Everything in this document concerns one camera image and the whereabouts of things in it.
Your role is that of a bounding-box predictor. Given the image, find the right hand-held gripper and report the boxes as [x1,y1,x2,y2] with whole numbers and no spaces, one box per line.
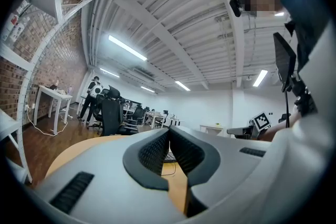
[227,111,271,141]

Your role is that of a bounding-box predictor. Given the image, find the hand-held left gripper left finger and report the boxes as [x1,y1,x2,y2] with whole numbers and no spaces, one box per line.
[34,127,188,224]

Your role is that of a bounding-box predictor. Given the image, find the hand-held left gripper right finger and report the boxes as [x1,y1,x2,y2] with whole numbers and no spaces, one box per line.
[169,125,273,219]

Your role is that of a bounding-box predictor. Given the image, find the person's right forearm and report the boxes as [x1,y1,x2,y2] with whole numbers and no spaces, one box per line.
[261,109,301,143]

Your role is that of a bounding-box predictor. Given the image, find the black mesh office chair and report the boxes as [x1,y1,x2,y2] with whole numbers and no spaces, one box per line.
[99,98,124,137]
[278,113,292,124]
[123,106,146,135]

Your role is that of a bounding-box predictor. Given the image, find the low white cabinet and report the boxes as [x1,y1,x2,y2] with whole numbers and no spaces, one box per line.
[199,124,227,137]

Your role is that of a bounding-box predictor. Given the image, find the black monitor stand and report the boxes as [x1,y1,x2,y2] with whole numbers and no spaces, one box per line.
[284,72,319,129]

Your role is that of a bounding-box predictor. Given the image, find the black keyboard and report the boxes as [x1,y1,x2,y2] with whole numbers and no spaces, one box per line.
[163,151,177,162]

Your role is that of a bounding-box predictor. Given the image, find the black monitor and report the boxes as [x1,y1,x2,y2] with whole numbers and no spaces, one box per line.
[272,32,298,93]

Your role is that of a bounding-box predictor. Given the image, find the white office desk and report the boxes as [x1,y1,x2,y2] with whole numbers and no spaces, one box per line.
[143,111,166,130]

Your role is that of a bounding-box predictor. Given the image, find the white table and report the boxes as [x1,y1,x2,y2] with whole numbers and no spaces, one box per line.
[33,84,74,136]

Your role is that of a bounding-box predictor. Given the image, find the ceiling air conditioner unit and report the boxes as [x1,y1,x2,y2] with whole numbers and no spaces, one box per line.
[128,66,156,82]

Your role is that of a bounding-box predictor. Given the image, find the person's dark garment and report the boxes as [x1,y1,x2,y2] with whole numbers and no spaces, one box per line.
[279,0,332,71]

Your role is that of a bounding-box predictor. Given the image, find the white metal shelf rack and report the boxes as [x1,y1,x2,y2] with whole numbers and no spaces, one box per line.
[0,0,103,185]

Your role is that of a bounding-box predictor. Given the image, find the white bottles on shelf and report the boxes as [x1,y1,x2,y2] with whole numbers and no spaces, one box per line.
[2,0,32,44]

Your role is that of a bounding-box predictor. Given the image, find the thin black cable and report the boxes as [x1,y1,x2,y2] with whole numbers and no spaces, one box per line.
[161,161,177,177]

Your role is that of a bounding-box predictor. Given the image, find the white floor cable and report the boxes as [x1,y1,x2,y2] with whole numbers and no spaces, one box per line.
[24,104,72,137]

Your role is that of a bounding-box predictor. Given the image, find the black head-worn camera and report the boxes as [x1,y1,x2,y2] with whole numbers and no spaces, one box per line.
[229,0,245,18]

